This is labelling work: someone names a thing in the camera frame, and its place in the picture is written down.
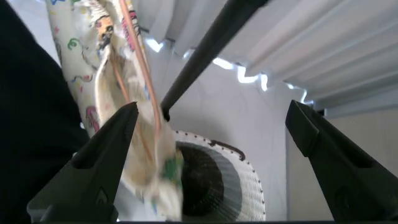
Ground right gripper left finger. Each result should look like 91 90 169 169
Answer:
26 101 140 223

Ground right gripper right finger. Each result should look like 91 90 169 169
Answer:
285 99 398 223

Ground black short-sleeved shirt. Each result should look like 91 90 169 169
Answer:
0 0 91 224

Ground pink clothes hanger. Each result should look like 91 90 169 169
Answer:
110 0 163 162

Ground cream printed garment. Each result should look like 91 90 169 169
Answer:
45 0 185 222

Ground white laundry basket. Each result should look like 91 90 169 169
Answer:
172 129 267 222

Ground black clothes rack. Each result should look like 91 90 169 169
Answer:
159 0 271 123

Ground white curtain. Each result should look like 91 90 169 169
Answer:
133 0 398 118

